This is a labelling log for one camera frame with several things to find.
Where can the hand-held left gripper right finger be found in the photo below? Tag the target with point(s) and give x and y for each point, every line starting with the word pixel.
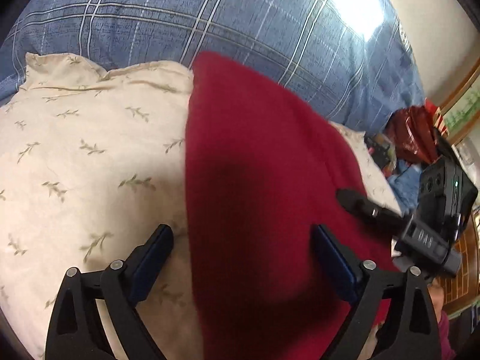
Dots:
pixel 333 262

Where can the red garment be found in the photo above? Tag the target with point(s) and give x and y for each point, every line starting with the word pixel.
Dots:
pixel 255 195

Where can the blue cloth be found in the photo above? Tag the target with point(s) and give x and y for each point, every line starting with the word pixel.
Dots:
pixel 407 183

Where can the wooden framed picture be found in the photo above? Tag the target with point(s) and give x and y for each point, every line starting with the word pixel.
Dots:
pixel 463 108

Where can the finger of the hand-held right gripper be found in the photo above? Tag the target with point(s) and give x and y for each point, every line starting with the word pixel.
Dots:
pixel 369 208

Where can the blue plaid quilt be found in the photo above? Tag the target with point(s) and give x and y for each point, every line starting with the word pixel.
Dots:
pixel 195 18

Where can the person's right forearm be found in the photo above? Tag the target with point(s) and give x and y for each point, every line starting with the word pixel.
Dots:
pixel 446 330

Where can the cream leaf-print pillow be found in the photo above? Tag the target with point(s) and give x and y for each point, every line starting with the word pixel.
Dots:
pixel 82 157

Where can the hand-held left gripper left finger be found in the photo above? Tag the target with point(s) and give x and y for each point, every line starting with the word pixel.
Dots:
pixel 150 266

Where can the red plastic bag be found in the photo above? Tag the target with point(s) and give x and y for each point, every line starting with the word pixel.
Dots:
pixel 412 131

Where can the wooden furniture panel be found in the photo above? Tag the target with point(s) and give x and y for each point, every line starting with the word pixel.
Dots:
pixel 467 270

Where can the pile of colourful small things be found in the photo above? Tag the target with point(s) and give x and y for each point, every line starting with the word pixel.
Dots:
pixel 380 150

